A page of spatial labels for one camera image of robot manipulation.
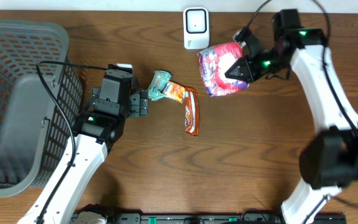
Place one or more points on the grey plastic basket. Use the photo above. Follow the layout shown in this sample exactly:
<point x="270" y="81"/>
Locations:
<point x="39" y="94"/>

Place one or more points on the green snack packet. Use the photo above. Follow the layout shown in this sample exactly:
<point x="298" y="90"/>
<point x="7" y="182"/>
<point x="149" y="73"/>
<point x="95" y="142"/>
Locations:
<point x="157" y="85"/>

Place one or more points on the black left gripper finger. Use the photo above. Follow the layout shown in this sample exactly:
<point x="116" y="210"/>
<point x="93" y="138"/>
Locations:
<point x="139" y="107"/>
<point x="144" y="94"/>

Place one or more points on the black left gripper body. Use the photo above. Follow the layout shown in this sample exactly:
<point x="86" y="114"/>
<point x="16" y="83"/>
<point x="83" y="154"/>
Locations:
<point x="135" y="104"/>

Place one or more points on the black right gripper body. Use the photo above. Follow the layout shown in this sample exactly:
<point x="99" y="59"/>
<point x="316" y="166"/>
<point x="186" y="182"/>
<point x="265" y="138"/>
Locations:
<point x="266" y="61"/>

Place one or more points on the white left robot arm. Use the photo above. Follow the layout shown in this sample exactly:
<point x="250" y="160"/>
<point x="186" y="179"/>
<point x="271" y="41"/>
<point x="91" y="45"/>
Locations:
<point x="92" y="135"/>

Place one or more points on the small orange snack packet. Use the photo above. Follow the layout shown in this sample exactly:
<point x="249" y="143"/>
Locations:
<point x="174" y="91"/>

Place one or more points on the white barcode scanner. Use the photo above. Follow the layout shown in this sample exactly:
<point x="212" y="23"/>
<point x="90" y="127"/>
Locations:
<point x="196" y="28"/>

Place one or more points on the long orange red snack bag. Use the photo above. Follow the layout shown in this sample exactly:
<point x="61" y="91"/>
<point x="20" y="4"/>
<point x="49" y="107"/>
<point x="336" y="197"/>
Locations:
<point x="192" y="111"/>

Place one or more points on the red purple tissue pack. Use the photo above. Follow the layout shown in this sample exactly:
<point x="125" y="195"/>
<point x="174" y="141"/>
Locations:
<point x="213" y="63"/>

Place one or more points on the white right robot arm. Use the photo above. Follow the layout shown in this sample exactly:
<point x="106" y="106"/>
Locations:
<point x="329" y="163"/>

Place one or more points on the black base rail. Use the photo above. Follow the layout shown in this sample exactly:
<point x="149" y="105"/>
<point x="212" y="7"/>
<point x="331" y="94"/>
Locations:
<point x="98" y="214"/>

